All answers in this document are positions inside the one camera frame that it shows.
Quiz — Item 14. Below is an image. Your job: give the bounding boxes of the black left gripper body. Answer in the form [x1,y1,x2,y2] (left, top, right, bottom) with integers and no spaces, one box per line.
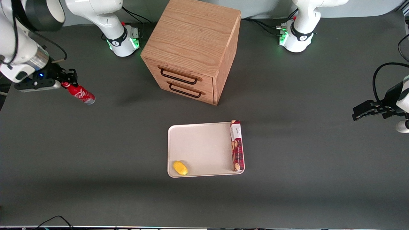
[381,80,407,119]

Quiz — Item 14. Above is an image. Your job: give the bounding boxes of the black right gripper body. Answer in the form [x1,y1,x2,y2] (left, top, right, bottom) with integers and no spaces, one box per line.
[32,63,67,84]

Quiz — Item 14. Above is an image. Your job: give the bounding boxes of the red coke bottle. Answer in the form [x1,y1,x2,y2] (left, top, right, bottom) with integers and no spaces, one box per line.
[61,81,96,105]

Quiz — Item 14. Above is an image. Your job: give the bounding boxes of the white plastic tray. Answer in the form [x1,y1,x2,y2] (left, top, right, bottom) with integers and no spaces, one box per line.
[167,121,246,178]

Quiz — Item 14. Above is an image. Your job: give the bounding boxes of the wooden drawer cabinet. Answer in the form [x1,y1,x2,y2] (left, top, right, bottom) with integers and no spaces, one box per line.
[140,0,242,106]

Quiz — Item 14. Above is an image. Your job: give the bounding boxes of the red cookie box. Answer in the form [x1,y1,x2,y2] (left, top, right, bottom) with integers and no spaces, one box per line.
[229,120,245,173]

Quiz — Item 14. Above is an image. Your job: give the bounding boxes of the yellow lemon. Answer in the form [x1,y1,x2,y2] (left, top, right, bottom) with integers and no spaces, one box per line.
[173,160,189,176]

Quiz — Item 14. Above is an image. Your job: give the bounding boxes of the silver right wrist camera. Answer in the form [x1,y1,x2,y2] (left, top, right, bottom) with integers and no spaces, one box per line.
[14,78,62,93]

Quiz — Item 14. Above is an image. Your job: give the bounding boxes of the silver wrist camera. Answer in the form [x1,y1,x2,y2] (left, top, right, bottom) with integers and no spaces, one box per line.
[14,78,62,93]
[395,119,409,134]

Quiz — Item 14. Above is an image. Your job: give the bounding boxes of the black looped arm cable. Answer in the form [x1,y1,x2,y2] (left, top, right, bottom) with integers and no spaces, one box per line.
[372,62,409,107]

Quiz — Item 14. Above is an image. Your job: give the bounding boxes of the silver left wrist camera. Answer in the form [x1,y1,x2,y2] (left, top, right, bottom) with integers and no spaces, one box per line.
[395,119,409,134]

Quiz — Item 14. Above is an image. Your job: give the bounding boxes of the black curved cable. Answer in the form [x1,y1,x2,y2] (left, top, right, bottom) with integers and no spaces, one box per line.
[397,33,409,63]

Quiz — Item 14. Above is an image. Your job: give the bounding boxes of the black right base cables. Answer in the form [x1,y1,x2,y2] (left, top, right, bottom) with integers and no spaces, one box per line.
[102,5,151,41]

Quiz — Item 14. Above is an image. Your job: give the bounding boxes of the black base cables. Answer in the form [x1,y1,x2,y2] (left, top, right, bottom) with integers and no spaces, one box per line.
[241,9,298,38]
[102,5,151,41]

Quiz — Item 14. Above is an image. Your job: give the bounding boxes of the black long drawer handle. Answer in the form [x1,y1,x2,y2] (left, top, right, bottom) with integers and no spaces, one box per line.
[159,68,199,85]

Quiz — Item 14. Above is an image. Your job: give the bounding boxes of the black short drawer handle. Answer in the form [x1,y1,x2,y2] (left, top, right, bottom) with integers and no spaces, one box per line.
[168,83,203,99]

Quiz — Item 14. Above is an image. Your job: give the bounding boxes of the black left base cables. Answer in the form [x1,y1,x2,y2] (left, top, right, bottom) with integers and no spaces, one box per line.
[241,9,298,38]

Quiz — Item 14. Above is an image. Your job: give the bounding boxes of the black table edge cable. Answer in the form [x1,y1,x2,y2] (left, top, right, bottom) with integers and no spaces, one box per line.
[32,215,74,230]

